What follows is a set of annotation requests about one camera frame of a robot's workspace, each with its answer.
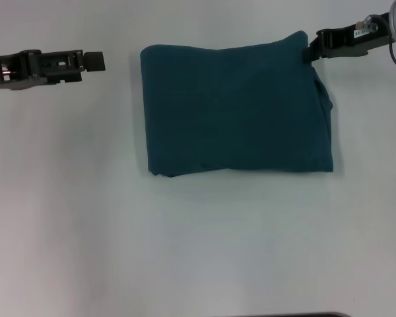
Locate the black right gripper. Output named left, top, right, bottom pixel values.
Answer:
left=302, top=11, right=395, bottom=64

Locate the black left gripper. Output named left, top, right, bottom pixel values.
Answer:
left=0, top=50, right=106, bottom=92

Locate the teal FREE print t-shirt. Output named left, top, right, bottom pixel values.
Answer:
left=140, top=30, right=335, bottom=178

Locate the black flat panel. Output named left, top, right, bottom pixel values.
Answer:
left=272, top=312, right=349, bottom=317

